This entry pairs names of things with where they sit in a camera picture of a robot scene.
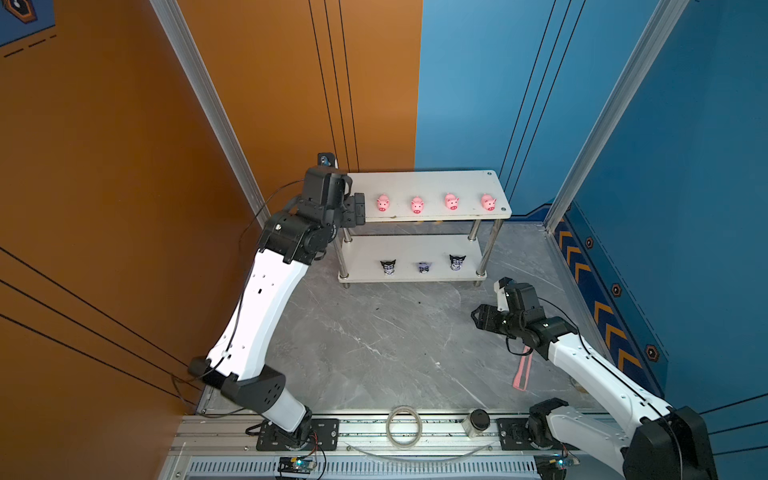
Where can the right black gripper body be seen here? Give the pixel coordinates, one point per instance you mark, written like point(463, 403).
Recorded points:
point(494, 320)

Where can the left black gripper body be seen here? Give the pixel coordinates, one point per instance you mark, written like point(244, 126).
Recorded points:
point(353, 213)

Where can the pink pig toy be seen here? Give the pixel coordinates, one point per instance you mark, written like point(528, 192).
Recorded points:
point(451, 202)
point(488, 202)
point(383, 203)
point(417, 205)

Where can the black white Kuromi figure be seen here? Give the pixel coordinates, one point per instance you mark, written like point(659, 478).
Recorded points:
point(388, 266)
point(456, 262)

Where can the pink pig toy front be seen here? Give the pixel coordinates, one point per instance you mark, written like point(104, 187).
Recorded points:
point(417, 205)

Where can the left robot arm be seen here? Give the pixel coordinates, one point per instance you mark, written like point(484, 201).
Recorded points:
point(291, 240)

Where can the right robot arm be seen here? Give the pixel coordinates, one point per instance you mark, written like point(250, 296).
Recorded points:
point(650, 439)

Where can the white two-tier shelf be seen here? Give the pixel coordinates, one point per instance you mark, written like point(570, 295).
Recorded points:
point(474, 196)

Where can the pink utility knife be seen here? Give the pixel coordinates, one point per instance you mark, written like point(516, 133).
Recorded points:
point(522, 375)

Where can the black capped small jar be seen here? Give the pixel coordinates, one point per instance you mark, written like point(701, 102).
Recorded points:
point(475, 423)

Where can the green circuit board right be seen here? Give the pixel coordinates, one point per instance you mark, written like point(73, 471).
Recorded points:
point(561, 463)

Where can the green circuit board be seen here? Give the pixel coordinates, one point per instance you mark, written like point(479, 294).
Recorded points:
point(561, 463)
point(296, 467)

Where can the green circuit board left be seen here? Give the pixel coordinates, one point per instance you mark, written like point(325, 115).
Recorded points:
point(296, 467)

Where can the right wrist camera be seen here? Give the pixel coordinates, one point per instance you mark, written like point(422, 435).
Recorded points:
point(501, 293)

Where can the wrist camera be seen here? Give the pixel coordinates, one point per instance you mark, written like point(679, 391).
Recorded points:
point(327, 159)
point(501, 293)

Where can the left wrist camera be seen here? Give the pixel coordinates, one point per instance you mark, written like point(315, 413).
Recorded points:
point(327, 159)

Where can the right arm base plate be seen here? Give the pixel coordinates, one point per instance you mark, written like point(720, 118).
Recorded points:
point(514, 435)

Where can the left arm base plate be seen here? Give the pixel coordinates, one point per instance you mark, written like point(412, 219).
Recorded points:
point(324, 430)

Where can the aluminium frame post left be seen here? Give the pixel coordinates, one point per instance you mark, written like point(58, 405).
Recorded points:
point(177, 31)

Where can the aluminium frame post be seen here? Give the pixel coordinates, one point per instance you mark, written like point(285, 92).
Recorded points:
point(650, 43)
point(177, 31)

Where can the aluminium frame post right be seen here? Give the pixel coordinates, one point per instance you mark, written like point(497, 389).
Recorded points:
point(650, 43)

